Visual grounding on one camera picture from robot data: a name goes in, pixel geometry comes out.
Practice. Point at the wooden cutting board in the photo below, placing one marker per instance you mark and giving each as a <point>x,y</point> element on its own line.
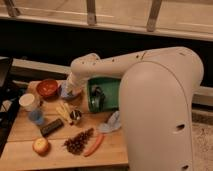
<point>18,153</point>

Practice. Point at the blue sponge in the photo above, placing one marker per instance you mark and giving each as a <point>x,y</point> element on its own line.
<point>68,95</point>

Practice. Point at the red bowl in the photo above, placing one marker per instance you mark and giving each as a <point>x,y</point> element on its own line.
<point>47,88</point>

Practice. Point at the yellow french fries toy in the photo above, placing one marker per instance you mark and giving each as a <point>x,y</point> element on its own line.
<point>61,109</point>

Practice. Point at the white cup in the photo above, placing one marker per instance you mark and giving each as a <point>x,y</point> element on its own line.
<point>29,101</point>

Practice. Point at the dark chocolate bar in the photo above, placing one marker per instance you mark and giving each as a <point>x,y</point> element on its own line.
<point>51,127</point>

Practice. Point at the dark object in tray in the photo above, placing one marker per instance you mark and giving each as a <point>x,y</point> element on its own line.
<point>98,97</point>

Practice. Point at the blue plastic cup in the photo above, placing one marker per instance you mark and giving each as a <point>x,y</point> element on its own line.
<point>36,116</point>

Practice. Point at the crumpled plastic bag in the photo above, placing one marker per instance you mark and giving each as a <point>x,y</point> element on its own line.
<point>111,125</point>

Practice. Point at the red yellow apple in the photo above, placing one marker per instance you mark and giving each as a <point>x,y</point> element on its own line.
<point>41,146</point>

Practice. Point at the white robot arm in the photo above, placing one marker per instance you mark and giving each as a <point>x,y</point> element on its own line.
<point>155,103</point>

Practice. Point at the green plastic tray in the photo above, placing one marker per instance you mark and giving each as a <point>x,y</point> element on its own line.
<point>110,87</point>

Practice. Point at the orange carrot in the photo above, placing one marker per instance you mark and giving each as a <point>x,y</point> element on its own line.
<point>95,145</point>

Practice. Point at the bunch of dark grapes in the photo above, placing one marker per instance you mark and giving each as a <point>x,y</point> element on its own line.
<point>77,144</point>

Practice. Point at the small dark metal cup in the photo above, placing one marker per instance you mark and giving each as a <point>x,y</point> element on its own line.
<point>76,116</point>

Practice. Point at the purple bowl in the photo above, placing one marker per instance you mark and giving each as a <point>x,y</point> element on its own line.
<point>66,86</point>

